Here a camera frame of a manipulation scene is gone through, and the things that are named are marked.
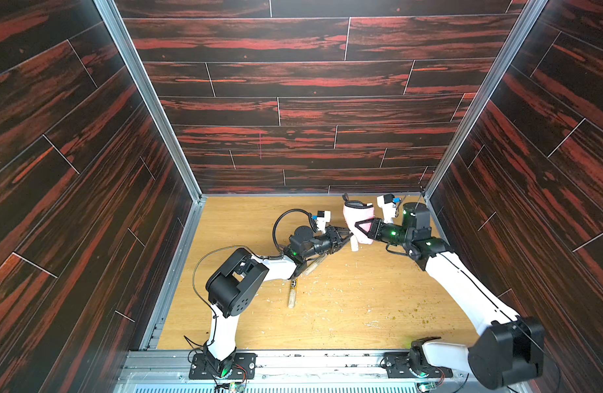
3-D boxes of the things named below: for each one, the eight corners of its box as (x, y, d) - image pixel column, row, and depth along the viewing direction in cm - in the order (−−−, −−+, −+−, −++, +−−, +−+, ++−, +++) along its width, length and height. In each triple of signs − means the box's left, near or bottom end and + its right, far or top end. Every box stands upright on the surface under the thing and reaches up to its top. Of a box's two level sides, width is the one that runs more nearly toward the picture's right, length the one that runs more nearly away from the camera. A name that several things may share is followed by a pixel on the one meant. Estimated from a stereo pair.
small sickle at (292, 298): (287, 308, 87) (287, 305, 86) (291, 280, 94) (291, 277, 93) (294, 308, 87) (294, 306, 85) (298, 280, 94) (297, 278, 92)
